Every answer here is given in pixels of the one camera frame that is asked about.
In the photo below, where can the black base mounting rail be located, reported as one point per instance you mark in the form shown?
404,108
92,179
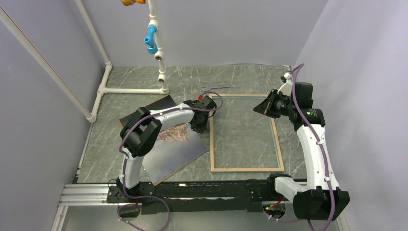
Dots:
198,196

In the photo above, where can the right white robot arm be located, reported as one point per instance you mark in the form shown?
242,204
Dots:
321,198

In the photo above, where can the landscape photo print board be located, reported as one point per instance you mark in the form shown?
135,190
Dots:
175,147

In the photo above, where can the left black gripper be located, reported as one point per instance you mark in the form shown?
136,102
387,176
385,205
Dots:
202,129

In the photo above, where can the aluminium extrusion frame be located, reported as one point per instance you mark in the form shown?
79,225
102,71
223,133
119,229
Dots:
96,194

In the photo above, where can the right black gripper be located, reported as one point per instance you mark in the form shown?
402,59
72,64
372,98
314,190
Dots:
265,107

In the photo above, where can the orange pipe fitting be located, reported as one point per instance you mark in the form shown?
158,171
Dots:
132,2

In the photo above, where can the blue pipe fitting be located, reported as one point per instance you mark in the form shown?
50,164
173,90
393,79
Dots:
149,40

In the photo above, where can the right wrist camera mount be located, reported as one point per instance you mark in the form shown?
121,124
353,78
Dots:
286,87

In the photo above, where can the white pvc pipe structure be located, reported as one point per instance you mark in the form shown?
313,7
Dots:
51,75

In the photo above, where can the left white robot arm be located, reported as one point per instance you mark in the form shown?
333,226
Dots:
141,131

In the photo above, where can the blue wooden picture frame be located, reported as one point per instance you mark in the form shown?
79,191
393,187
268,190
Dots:
242,140

